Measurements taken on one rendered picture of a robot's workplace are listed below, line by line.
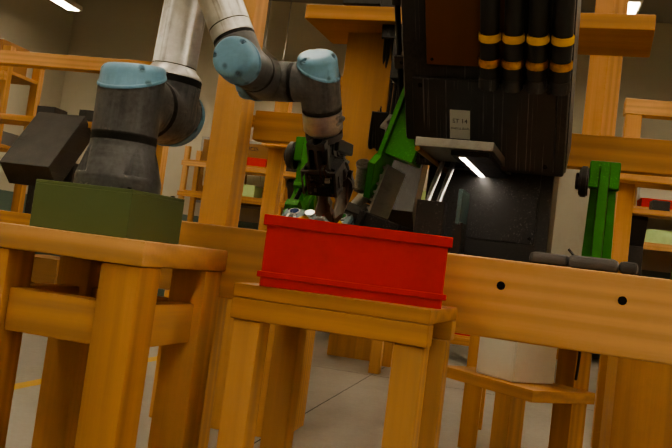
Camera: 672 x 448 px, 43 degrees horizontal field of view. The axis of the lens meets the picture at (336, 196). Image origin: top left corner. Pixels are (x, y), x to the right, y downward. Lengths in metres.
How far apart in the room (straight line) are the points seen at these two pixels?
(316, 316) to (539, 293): 0.45
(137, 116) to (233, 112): 1.02
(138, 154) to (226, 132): 1.02
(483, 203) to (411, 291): 0.68
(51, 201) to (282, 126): 1.16
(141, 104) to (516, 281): 0.76
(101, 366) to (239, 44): 0.56
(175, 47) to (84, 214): 0.39
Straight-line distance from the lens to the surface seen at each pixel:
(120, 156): 1.49
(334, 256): 1.41
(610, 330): 1.63
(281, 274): 1.41
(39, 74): 7.54
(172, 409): 1.60
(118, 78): 1.52
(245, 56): 1.43
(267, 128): 2.55
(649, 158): 2.35
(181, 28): 1.67
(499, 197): 2.05
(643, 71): 12.32
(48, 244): 1.43
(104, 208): 1.44
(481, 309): 1.64
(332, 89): 1.55
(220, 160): 2.50
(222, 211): 2.47
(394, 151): 1.95
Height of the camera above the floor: 0.86
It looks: 4 degrees up
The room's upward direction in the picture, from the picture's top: 7 degrees clockwise
